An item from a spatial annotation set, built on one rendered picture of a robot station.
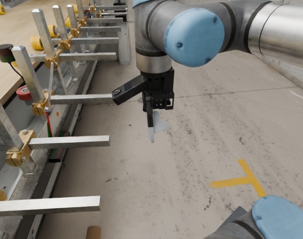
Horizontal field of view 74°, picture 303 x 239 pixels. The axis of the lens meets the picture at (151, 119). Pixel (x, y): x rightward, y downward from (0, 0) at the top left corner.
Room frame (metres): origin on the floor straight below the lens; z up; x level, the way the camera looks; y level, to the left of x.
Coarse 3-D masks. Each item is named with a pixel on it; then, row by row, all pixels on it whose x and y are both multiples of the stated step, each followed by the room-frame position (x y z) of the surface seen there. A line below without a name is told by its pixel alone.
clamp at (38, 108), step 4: (52, 92) 0.81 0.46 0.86; (32, 104) 0.71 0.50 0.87; (36, 104) 0.70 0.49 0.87; (40, 104) 0.71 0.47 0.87; (44, 104) 0.71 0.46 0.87; (32, 108) 0.70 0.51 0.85; (36, 108) 0.69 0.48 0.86; (40, 108) 0.69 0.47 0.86; (36, 112) 0.69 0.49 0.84; (40, 112) 0.69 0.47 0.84; (44, 112) 0.69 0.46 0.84
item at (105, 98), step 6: (54, 96) 0.78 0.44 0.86; (60, 96) 0.78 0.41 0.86; (66, 96) 0.78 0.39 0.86; (72, 96) 0.78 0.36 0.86; (78, 96) 0.78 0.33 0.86; (84, 96) 0.78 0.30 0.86; (90, 96) 0.78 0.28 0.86; (96, 96) 0.78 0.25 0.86; (102, 96) 0.78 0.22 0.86; (108, 96) 0.78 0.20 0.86; (30, 102) 0.75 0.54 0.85; (54, 102) 0.76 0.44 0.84; (60, 102) 0.76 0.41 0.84; (66, 102) 0.76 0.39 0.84; (72, 102) 0.76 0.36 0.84; (78, 102) 0.77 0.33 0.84; (84, 102) 0.77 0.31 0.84; (90, 102) 0.77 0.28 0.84; (96, 102) 0.77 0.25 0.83; (102, 102) 0.77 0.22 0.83; (108, 102) 0.77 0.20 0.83
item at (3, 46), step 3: (0, 45) 0.74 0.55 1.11; (3, 45) 0.74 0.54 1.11; (6, 45) 0.74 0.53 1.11; (9, 45) 0.74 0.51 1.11; (0, 48) 0.71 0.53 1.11; (3, 48) 0.71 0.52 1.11; (6, 48) 0.71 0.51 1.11; (12, 54) 0.72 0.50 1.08; (9, 63) 0.72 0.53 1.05; (12, 66) 0.73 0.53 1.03; (21, 75) 0.73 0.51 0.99; (24, 81) 0.72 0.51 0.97
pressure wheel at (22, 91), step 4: (20, 88) 0.77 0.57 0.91; (24, 88) 0.77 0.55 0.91; (16, 92) 0.74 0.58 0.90; (20, 92) 0.74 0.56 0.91; (24, 92) 0.74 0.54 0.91; (28, 92) 0.74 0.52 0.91; (20, 96) 0.73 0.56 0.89; (24, 96) 0.73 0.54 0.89; (28, 96) 0.73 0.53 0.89; (24, 100) 0.73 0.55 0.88
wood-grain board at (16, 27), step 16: (0, 16) 2.13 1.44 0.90; (16, 16) 2.13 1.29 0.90; (32, 16) 2.13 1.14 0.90; (48, 16) 2.13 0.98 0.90; (64, 16) 2.13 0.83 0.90; (0, 32) 1.61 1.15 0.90; (16, 32) 1.61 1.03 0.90; (32, 32) 1.61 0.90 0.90; (32, 48) 1.27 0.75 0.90; (0, 64) 1.03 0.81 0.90; (32, 64) 1.04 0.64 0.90; (0, 80) 0.86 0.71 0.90; (16, 80) 0.86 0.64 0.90; (0, 96) 0.72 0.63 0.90
